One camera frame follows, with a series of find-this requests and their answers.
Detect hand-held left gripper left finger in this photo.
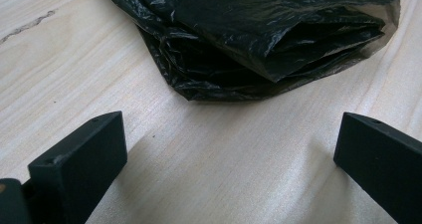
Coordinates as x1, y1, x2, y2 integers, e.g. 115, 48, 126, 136
28, 111, 128, 224

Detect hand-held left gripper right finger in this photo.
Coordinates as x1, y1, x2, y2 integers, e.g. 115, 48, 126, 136
333, 112, 422, 224

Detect black plastic trash bag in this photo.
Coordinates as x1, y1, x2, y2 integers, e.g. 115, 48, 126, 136
98, 0, 401, 103

